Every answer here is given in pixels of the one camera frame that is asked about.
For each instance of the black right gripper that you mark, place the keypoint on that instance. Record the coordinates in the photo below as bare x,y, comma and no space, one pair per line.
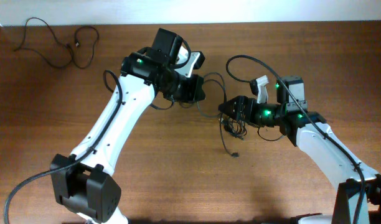
241,101

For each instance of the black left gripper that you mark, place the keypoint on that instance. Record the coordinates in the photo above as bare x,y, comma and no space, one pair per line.
194,80

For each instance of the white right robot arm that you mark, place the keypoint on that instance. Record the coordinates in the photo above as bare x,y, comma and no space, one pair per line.
358,186

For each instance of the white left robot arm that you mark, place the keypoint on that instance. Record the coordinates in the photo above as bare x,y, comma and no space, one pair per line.
83,182

